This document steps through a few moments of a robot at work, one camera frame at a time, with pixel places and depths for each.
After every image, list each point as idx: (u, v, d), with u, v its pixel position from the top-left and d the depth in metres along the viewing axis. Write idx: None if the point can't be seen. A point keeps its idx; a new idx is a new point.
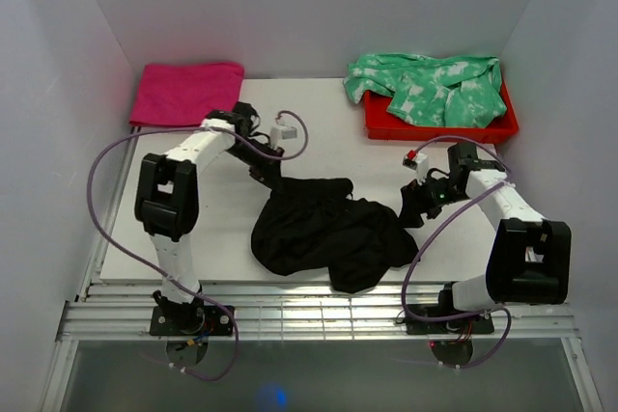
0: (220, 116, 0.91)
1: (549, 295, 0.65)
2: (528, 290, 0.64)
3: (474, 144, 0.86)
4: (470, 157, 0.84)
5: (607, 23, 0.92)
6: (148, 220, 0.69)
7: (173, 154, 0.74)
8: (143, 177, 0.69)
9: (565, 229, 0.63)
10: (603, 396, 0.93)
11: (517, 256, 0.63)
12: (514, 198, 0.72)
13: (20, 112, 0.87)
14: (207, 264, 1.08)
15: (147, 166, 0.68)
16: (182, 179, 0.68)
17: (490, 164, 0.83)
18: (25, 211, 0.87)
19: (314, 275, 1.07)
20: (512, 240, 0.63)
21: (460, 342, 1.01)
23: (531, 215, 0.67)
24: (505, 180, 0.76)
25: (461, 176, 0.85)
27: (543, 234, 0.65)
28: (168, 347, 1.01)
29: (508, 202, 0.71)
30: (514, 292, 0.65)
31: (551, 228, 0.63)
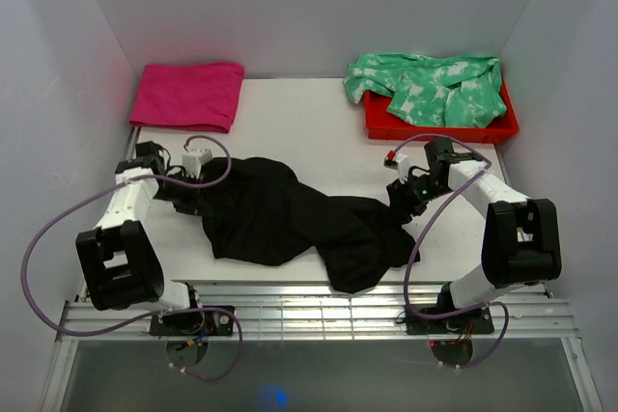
0: (132, 164, 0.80)
1: (545, 273, 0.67)
2: (527, 270, 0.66)
3: (448, 139, 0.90)
4: (446, 151, 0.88)
5: (607, 23, 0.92)
6: (112, 302, 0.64)
7: (107, 221, 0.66)
8: (87, 259, 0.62)
9: (548, 205, 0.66)
10: (603, 396, 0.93)
11: (512, 237, 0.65)
12: (496, 183, 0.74)
13: (20, 112, 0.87)
14: (207, 265, 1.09)
15: (87, 247, 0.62)
16: (130, 244, 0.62)
17: (468, 156, 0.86)
18: (25, 211, 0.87)
19: (314, 275, 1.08)
20: (504, 222, 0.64)
21: (460, 342, 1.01)
23: (516, 196, 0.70)
24: (485, 168, 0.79)
25: (439, 172, 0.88)
27: (529, 214, 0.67)
28: (168, 347, 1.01)
29: (491, 186, 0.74)
30: (512, 275, 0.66)
31: (537, 205, 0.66)
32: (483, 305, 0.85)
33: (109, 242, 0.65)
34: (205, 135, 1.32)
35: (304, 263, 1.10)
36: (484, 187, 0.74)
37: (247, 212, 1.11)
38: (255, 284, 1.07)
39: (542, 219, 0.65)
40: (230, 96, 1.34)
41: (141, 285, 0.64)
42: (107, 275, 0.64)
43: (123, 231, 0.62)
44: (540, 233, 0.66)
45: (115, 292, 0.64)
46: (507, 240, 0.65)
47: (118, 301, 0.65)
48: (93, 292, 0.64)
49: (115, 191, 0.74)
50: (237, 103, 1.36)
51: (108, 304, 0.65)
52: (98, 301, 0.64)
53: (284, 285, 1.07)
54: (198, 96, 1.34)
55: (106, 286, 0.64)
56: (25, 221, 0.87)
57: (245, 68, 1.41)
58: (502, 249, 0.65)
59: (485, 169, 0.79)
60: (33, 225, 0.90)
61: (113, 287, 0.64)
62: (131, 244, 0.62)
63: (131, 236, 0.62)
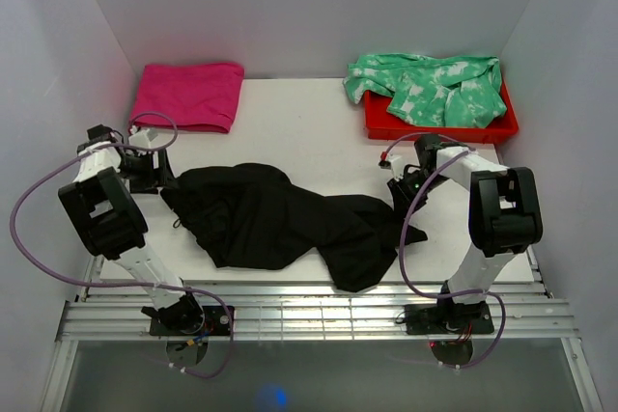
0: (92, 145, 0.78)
1: (527, 236, 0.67)
2: (511, 233, 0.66)
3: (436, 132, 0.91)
4: (435, 144, 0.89)
5: (606, 24, 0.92)
6: (103, 245, 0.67)
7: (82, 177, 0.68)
8: (72, 209, 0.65)
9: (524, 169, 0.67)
10: (603, 396, 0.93)
11: (492, 201, 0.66)
12: (479, 159, 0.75)
13: (20, 112, 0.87)
14: (207, 266, 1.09)
15: (70, 199, 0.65)
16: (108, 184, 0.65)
17: (456, 145, 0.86)
18: (26, 211, 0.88)
19: (314, 276, 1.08)
20: (485, 186, 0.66)
21: (460, 342, 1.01)
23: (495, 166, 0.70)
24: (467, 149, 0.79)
25: (430, 160, 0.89)
27: (511, 181, 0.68)
28: (168, 347, 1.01)
29: (474, 161, 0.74)
30: (496, 238, 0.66)
31: (517, 173, 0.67)
32: (480, 292, 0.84)
33: (90, 194, 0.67)
34: (205, 134, 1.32)
35: (306, 263, 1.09)
36: (467, 163, 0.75)
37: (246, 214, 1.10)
38: (255, 285, 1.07)
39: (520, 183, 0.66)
40: (230, 96, 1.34)
41: (126, 227, 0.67)
42: (95, 222, 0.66)
43: (100, 178, 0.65)
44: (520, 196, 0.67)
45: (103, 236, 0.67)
46: (489, 204, 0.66)
47: (108, 244, 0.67)
48: (85, 240, 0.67)
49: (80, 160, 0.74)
50: (237, 103, 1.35)
51: (101, 248, 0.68)
52: (92, 246, 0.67)
53: (284, 285, 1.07)
54: (198, 96, 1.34)
55: (96, 232, 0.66)
56: (25, 221, 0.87)
57: (245, 67, 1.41)
58: (486, 211, 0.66)
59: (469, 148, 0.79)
60: (33, 226, 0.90)
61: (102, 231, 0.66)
62: (111, 189, 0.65)
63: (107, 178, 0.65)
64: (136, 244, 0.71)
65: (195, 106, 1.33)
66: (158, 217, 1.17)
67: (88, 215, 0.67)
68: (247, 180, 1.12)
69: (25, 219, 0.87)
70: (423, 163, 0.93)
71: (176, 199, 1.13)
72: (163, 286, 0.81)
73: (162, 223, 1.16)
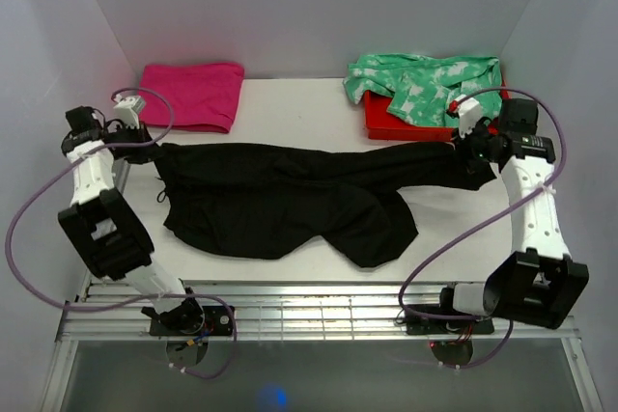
0: (78, 142, 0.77)
1: (543, 320, 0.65)
2: (522, 314, 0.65)
3: (532, 104, 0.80)
4: (523, 122, 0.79)
5: (606, 25, 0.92)
6: (109, 266, 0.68)
7: (80, 196, 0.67)
8: (74, 235, 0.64)
9: (584, 274, 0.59)
10: (603, 396, 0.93)
11: (520, 288, 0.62)
12: (544, 216, 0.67)
13: (21, 111, 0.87)
14: (207, 266, 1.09)
15: (72, 225, 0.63)
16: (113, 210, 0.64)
17: (541, 143, 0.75)
18: (26, 211, 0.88)
19: (314, 276, 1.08)
20: (524, 278, 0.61)
21: (460, 342, 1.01)
23: (552, 248, 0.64)
24: (547, 183, 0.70)
25: (501, 153, 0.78)
27: (556, 270, 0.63)
28: (168, 347, 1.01)
29: (534, 220, 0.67)
30: (509, 315, 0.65)
31: (567, 270, 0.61)
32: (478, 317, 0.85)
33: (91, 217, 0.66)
34: (205, 134, 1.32)
35: (307, 261, 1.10)
36: (525, 218, 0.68)
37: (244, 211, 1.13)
38: (255, 285, 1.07)
39: (568, 284, 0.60)
40: (230, 96, 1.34)
41: (136, 249, 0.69)
42: (99, 244, 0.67)
43: (105, 201, 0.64)
44: (558, 288, 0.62)
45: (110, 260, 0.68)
46: (515, 288, 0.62)
47: (115, 266, 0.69)
48: (90, 264, 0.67)
49: (74, 168, 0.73)
50: (237, 103, 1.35)
51: (107, 270, 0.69)
52: (97, 268, 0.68)
53: (283, 285, 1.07)
54: (198, 96, 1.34)
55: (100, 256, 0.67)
56: (25, 222, 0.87)
57: (245, 67, 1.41)
58: (508, 293, 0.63)
59: (547, 185, 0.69)
60: (33, 226, 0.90)
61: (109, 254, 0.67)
62: (117, 212, 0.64)
63: (112, 202, 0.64)
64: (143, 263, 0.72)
65: (195, 106, 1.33)
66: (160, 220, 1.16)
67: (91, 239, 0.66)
68: (242, 178, 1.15)
69: (25, 220, 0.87)
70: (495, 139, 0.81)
71: (171, 192, 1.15)
72: (169, 296, 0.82)
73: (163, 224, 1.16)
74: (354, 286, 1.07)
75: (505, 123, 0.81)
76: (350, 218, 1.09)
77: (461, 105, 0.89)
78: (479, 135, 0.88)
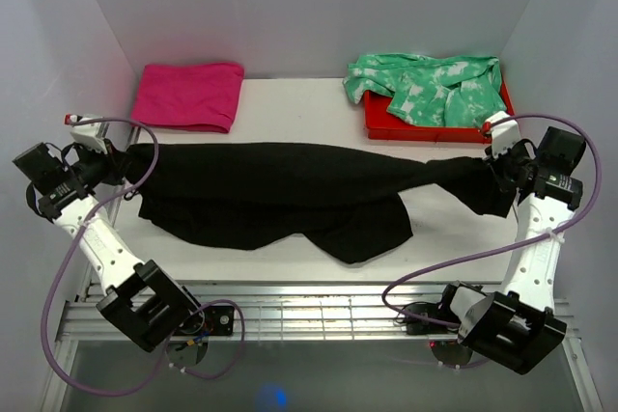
0: (59, 200, 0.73)
1: (511, 363, 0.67)
2: (492, 354, 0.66)
3: (578, 143, 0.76)
4: (561, 158, 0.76)
5: (606, 24, 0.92)
6: (159, 338, 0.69)
7: (109, 279, 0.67)
8: (118, 319, 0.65)
9: (561, 330, 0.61)
10: (603, 396, 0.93)
11: (495, 330, 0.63)
12: (539, 265, 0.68)
13: (20, 112, 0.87)
14: (207, 267, 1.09)
15: (116, 313, 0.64)
16: (154, 285, 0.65)
17: (566, 182, 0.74)
18: (25, 211, 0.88)
19: (313, 275, 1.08)
20: (501, 321, 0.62)
21: (461, 342, 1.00)
23: (537, 300, 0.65)
24: (553, 231, 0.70)
25: (523, 186, 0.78)
27: (535, 318, 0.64)
28: (168, 347, 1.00)
29: (527, 266, 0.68)
30: (478, 352, 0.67)
31: (546, 320, 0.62)
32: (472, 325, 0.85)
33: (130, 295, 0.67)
34: (205, 134, 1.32)
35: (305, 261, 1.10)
36: (520, 260, 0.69)
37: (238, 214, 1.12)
38: (255, 285, 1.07)
39: (543, 334, 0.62)
40: (230, 96, 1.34)
41: (182, 314, 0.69)
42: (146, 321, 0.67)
43: (144, 278, 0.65)
44: (532, 337, 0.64)
45: (158, 332, 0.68)
46: (490, 330, 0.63)
47: (164, 335, 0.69)
48: (143, 343, 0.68)
49: (81, 239, 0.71)
50: (237, 103, 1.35)
51: (161, 342, 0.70)
52: (146, 343, 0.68)
53: (283, 285, 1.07)
54: (198, 96, 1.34)
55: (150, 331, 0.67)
56: (25, 221, 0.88)
57: (245, 67, 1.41)
58: (482, 333, 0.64)
59: (554, 232, 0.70)
60: (33, 226, 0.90)
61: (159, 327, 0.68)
62: (155, 286, 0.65)
63: (152, 278, 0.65)
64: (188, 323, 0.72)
65: (195, 106, 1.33)
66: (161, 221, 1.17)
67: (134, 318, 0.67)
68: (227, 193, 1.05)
69: (25, 220, 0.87)
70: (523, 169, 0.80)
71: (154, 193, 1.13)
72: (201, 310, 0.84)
73: None
74: (354, 286, 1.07)
75: (542, 153, 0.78)
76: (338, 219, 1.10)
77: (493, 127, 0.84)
78: (512, 158, 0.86)
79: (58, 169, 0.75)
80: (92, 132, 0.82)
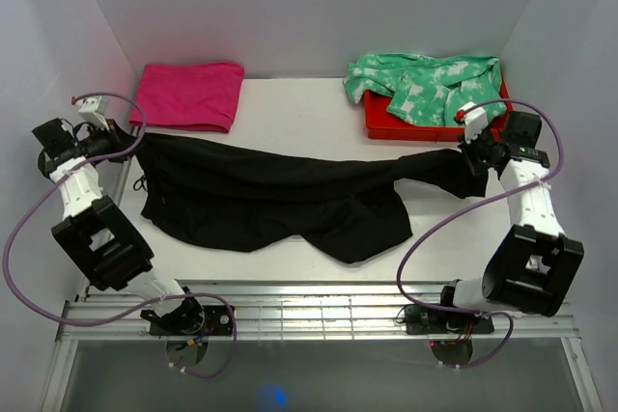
0: (60, 160, 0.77)
1: (541, 305, 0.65)
2: (519, 294, 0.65)
3: (537, 119, 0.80)
4: (526, 135, 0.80)
5: (606, 24, 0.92)
6: (110, 276, 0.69)
7: (70, 208, 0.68)
8: (71, 247, 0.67)
9: (579, 249, 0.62)
10: (603, 396, 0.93)
11: (519, 260, 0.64)
12: (541, 203, 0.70)
13: (20, 112, 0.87)
14: (206, 267, 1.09)
15: (67, 234, 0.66)
16: (106, 215, 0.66)
17: (538, 157, 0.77)
18: (25, 211, 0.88)
19: (314, 275, 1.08)
20: (520, 246, 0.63)
21: (460, 342, 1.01)
23: (547, 228, 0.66)
24: (542, 179, 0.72)
25: (499, 162, 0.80)
27: (554, 248, 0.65)
28: (168, 347, 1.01)
29: (530, 205, 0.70)
30: (504, 295, 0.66)
31: (564, 244, 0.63)
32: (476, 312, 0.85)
33: (85, 227, 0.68)
34: (204, 134, 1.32)
35: (305, 262, 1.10)
36: (523, 202, 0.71)
37: (233, 212, 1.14)
38: (255, 285, 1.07)
39: (564, 258, 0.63)
40: (230, 96, 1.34)
41: (129, 254, 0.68)
42: (98, 255, 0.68)
43: (98, 209, 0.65)
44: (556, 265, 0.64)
45: (109, 269, 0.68)
46: (514, 261, 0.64)
47: (117, 275, 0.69)
48: (91, 276, 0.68)
49: (60, 185, 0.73)
50: (237, 103, 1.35)
51: (108, 282, 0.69)
52: (98, 281, 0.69)
53: (283, 285, 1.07)
54: (198, 96, 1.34)
55: (101, 265, 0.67)
56: (25, 222, 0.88)
57: (245, 67, 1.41)
58: (506, 267, 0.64)
59: (542, 180, 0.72)
60: (33, 226, 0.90)
61: (107, 265, 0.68)
62: (108, 219, 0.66)
63: (104, 208, 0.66)
64: (144, 269, 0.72)
65: (195, 106, 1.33)
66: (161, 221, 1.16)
67: (89, 250, 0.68)
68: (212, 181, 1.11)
69: (24, 219, 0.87)
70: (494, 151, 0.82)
71: (154, 197, 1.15)
72: (170, 298, 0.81)
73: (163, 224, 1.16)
74: (354, 286, 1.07)
75: (508, 134, 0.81)
76: (336, 224, 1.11)
77: (467, 114, 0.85)
78: (482, 143, 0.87)
79: (64, 139, 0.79)
80: (93, 107, 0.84)
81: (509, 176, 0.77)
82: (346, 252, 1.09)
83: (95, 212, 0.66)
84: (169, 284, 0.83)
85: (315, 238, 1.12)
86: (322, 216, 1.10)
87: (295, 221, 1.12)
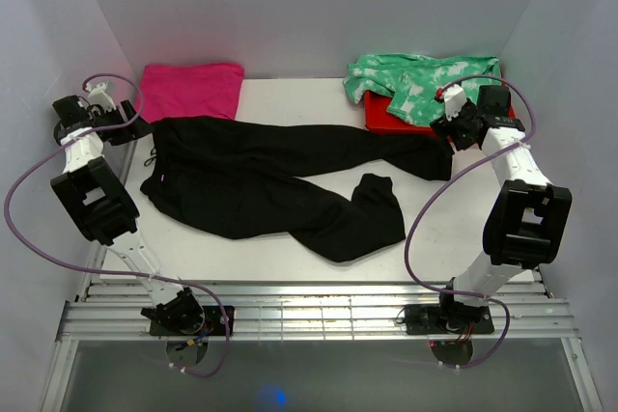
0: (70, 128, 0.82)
1: (541, 254, 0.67)
2: (521, 248, 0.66)
3: (507, 91, 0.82)
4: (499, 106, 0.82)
5: (606, 24, 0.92)
6: (98, 231, 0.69)
7: (71, 165, 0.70)
8: (67, 198, 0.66)
9: (568, 195, 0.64)
10: (603, 396, 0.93)
11: (515, 212, 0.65)
12: (524, 158, 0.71)
13: (21, 112, 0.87)
14: (205, 267, 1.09)
15: (63, 186, 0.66)
16: (102, 172, 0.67)
17: (514, 123, 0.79)
18: (26, 210, 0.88)
19: (314, 275, 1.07)
20: (515, 200, 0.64)
21: (460, 342, 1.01)
23: (536, 179, 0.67)
24: (522, 140, 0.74)
25: (478, 134, 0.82)
27: (545, 198, 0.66)
28: (168, 347, 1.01)
29: (517, 163, 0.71)
30: (505, 249, 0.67)
31: (553, 192, 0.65)
32: (480, 295, 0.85)
33: (80, 182, 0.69)
34: None
35: (304, 263, 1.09)
36: (509, 161, 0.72)
37: (228, 209, 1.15)
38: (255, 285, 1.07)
39: (555, 204, 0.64)
40: (230, 96, 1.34)
41: (119, 209, 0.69)
42: (88, 208, 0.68)
43: (93, 168, 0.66)
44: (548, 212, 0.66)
45: (98, 223, 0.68)
46: (510, 215, 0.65)
47: (103, 230, 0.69)
48: (80, 228, 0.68)
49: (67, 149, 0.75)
50: (237, 103, 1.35)
51: (97, 234, 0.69)
52: (87, 233, 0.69)
53: (283, 285, 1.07)
54: (198, 96, 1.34)
55: (90, 219, 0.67)
56: (25, 223, 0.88)
57: (245, 67, 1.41)
58: (503, 223, 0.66)
59: (523, 142, 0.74)
60: (33, 226, 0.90)
61: (97, 219, 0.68)
62: (101, 175, 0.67)
63: (99, 167, 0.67)
64: (130, 229, 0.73)
65: (195, 106, 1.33)
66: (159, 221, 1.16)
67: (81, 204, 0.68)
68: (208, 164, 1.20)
69: (24, 219, 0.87)
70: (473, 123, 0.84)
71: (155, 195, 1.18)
72: (158, 277, 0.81)
73: (162, 224, 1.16)
74: (355, 286, 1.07)
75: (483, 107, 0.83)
76: (329, 221, 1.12)
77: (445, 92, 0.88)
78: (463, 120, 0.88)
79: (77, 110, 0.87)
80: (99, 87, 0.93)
81: (490, 144, 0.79)
82: (341, 251, 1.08)
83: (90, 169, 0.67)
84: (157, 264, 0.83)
85: (309, 238, 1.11)
86: (313, 212, 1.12)
87: (289, 218, 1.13)
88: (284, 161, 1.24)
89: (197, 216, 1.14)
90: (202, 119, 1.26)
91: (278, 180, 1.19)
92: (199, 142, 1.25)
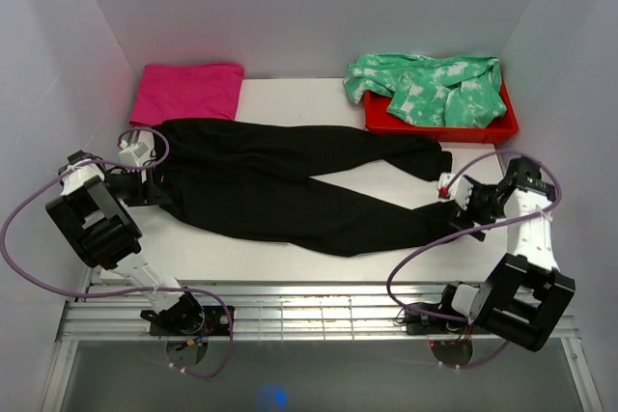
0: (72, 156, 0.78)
1: (526, 336, 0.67)
2: (507, 324, 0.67)
3: (537, 163, 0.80)
4: (526, 175, 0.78)
5: (606, 24, 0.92)
6: (99, 252, 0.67)
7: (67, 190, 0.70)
8: (65, 221, 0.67)
9: (571, 287, 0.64)
10: (603, 396, 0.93)
11: (506, 292, 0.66)
12: (539, 234, 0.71)
13: (19, 112, 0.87)
14: (204, 267, 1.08)
15: (58, 208, 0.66)
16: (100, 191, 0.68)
17: (543, 189, 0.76)
18: (25, 211, 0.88)
19: (314, 275, 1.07)
20: (511, 276, 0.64)
21: (460, 342, 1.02)
23: (542, 260, 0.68)
24: (544, 211, 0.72)
25: (506, 189, 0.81)
27: (547, 283, 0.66)
28: (168, 347, 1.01)
29: (528, 235, 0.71)
30: (489, 321, 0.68)
31: (555, 279, 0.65)
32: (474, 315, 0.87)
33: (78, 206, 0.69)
34: None
35: (303, 262, 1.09)
36: (520, 231, 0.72)
37: (231, 210, 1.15)
38: (255, 284, 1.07)
39: (552, 293, 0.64)
40: (230, 96, 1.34)
41: (121, 229, 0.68)
42: (87, 233, 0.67)
43: (89, 187, 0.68)
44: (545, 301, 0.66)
45: (98, 247, 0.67)
46: (501, 293, 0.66)
47: (106, 252, 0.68)
48: (80, 252, 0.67)
49: (65, 178, 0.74)
50: (237, 103, 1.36)
51: (98, 258, 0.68)
52: (89, 259, 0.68)
53: (284, 285, 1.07)
54: (198, 96, 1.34)
55: (91, 242, 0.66)
56: (24, 224, 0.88)
57: (245, 68, 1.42)
58: (494, 297, 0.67)
59: (543, 211, 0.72)
60: (30, 225, 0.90)
61: (98, 241, 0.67)
62: (101, 195, 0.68)
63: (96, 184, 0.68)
64: (134, 249, 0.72)
65: (195, 106, 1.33)
66: (160, 221, 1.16)
67: (79, 226, 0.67)
68: (209, 161, 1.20)
69: (24, 220, 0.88)
70: (500, 185, 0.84)
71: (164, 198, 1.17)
72: (163, 288, 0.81)
73: (162, 224, 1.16)
74: (354, 286, 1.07)
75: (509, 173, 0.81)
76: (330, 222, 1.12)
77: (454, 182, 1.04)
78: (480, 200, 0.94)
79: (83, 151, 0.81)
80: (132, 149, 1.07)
81: (512, 204, 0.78)
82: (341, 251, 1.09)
83: (87, 187, 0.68)
84: (162, 276, 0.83)
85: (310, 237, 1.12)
86: None
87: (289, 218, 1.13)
88: (284, 161, 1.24)
89: (197, 216, 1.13)
90: (199, 120, 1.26)
91: (279, 180, 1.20)
92: (199, 143, 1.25)
